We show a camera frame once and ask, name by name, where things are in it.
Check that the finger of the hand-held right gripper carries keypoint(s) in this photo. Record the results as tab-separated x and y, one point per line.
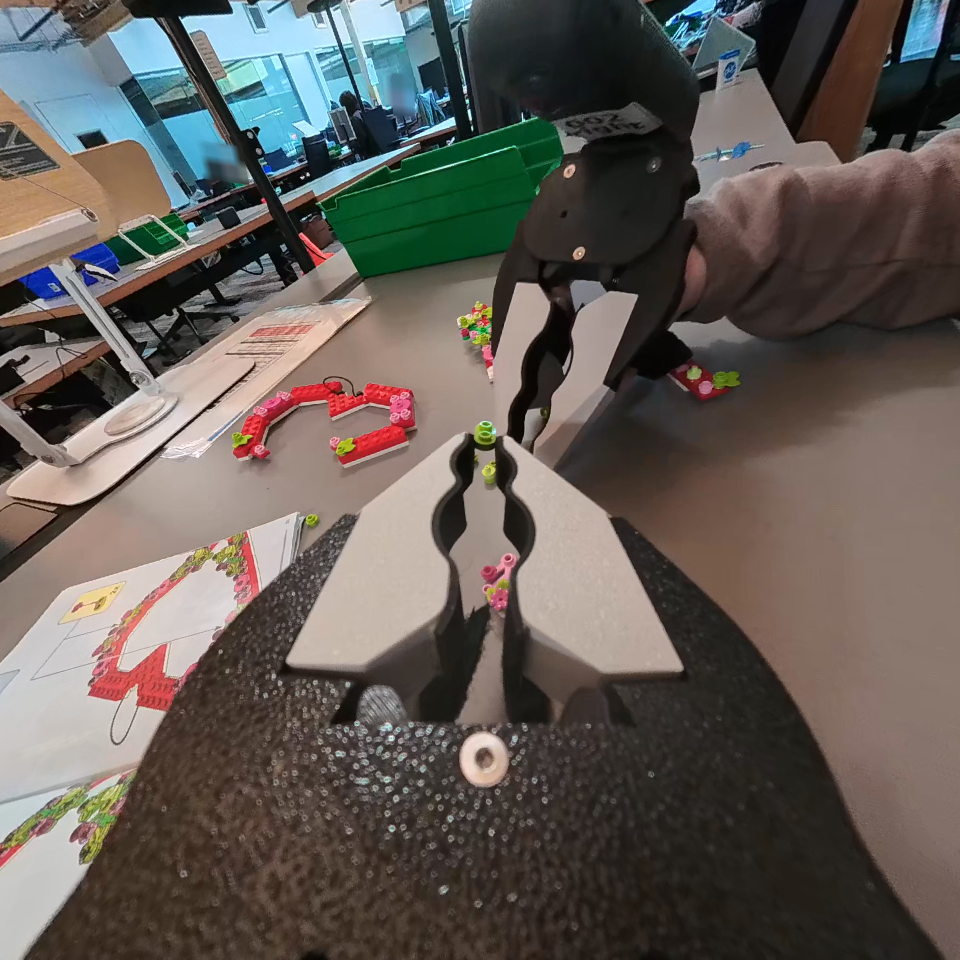
592	360
506	352

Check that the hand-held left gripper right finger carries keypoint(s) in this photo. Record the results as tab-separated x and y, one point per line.
592	592

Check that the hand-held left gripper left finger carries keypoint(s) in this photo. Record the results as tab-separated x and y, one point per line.
375	585

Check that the person's right forearm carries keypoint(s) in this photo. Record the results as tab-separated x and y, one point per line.
825	240

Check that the pile of small lego pieces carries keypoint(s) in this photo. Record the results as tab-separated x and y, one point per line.
477	322

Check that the pink and green lego cluster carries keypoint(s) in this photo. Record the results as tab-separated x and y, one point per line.
499	589

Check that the red lego plate with flowers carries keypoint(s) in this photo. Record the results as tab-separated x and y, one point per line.
701	382

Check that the lego instruction booklet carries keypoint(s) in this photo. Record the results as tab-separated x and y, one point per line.
112	675

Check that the person's right hand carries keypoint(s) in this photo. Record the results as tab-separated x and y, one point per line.
695	277

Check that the green plastic bin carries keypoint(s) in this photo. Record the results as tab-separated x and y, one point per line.
427	202
525	146

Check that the clear acrylic sign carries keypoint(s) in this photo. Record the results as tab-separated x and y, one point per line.
724	45

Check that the clear plastic bag with sheet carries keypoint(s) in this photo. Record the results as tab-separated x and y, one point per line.
285	337

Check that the wooden office desk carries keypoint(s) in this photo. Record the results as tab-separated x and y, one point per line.
187	244

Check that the black office chair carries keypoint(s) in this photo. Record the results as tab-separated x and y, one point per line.
919	67

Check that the black tripod pole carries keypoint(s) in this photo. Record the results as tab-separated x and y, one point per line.
225	120

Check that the small green storage bin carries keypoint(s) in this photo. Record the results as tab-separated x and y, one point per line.
154	232

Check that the wooden desk divider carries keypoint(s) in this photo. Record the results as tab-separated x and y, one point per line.
124	176

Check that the blue storage bin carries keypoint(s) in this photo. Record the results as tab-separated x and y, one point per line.
71	274

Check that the red lego heart frame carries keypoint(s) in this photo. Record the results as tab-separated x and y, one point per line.
375	442

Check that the wooden post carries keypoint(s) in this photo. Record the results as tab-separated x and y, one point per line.
847	67

